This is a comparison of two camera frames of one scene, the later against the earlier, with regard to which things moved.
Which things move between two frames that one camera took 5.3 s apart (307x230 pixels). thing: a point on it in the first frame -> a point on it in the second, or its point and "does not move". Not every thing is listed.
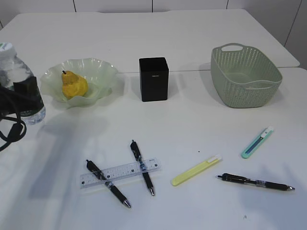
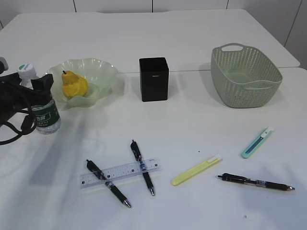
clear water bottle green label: (12, 70) -> (47, 116)
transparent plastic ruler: (101, 177) does not move
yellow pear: (73, 85) does not move
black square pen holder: (154, 79) does not move
